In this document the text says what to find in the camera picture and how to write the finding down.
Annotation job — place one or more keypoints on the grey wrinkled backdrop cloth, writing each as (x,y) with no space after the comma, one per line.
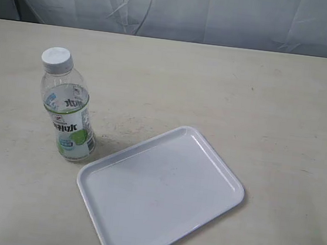
(287,26)

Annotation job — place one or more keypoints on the white rectangular plastic tray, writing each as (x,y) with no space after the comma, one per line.
(159,190)

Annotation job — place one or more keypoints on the clear plastic drink bottle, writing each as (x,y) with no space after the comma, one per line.
(65,97)

